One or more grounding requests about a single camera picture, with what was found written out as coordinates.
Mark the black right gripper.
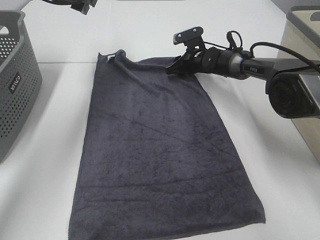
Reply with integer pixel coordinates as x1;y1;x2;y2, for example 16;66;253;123
165;47;220;75

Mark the dark grey towel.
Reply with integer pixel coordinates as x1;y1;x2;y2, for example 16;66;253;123
68;50;266;240

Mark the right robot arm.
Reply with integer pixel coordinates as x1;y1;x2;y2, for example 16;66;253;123
165;47;320;119

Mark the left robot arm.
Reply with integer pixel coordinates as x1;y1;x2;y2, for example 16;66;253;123
43;0;98;15

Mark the white towel care label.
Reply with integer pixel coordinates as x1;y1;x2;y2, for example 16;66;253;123
106;53;116;63

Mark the beige plastic bin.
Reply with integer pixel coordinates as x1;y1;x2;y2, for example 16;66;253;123
280;5;320;160

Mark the grey perforated plastic basket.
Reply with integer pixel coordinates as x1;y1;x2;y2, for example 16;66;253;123
0;10;42;160

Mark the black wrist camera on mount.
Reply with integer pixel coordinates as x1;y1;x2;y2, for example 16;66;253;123
172;26;206;52

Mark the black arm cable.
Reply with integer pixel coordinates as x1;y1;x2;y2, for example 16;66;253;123
202;30;320;73

